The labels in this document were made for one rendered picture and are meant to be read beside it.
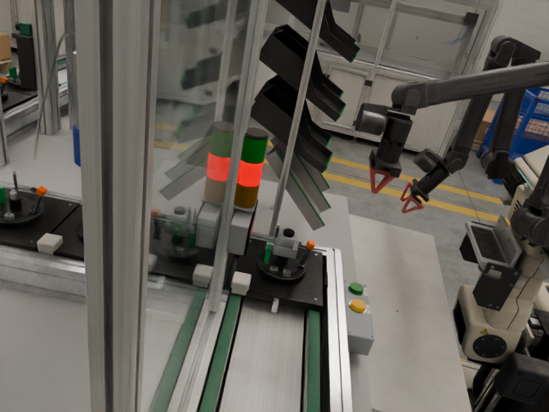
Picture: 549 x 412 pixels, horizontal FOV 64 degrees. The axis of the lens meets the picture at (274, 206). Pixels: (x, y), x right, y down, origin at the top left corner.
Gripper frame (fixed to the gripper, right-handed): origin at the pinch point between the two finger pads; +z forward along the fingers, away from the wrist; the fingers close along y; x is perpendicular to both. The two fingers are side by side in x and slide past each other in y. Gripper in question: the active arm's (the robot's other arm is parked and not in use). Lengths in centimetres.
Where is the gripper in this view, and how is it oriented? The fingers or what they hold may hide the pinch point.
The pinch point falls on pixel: (375, 190)
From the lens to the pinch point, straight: 116.1
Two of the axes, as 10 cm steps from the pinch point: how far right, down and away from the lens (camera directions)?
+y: -1.0, 4.7, -8.8
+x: 9.7, 2.3, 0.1
